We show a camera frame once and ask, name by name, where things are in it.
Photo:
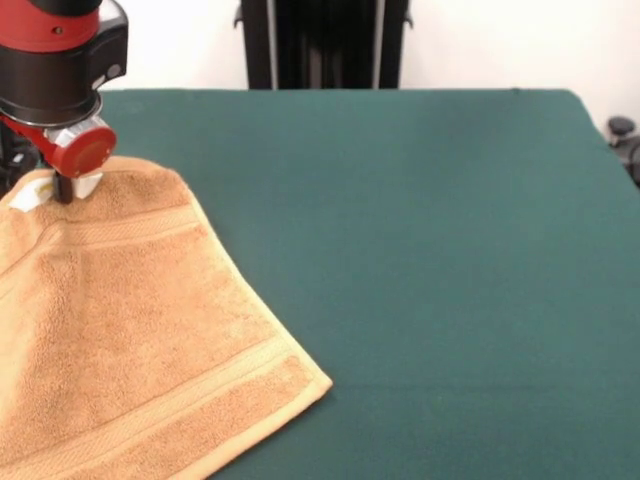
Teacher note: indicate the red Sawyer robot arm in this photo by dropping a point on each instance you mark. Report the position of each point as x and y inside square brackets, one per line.
[55, 60]

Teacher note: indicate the dark green table cloth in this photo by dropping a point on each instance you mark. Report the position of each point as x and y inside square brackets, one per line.
[450, 250]

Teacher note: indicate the tan terry towel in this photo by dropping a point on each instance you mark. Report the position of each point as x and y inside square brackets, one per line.
[125, 325]

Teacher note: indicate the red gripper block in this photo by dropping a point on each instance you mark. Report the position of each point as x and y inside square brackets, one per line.
[87, 152]

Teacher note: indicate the black stand column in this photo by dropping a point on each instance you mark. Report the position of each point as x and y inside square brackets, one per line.
[325, 45]

